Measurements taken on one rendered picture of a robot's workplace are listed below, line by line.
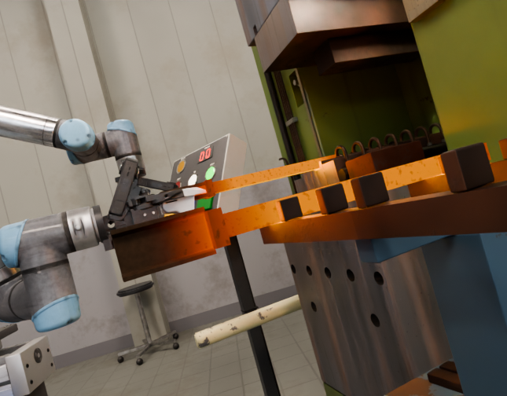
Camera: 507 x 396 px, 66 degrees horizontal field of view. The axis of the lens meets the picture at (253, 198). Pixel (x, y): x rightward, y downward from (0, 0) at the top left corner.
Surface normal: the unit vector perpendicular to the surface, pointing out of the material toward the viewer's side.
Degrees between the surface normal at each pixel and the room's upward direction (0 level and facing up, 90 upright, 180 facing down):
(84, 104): 90
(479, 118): 90
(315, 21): 90
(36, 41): 90
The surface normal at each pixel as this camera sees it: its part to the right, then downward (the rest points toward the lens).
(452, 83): -0.91, 0.24
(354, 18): 0.33, -0.12
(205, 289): 0.08, -0.06
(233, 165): 0.68, -0.21
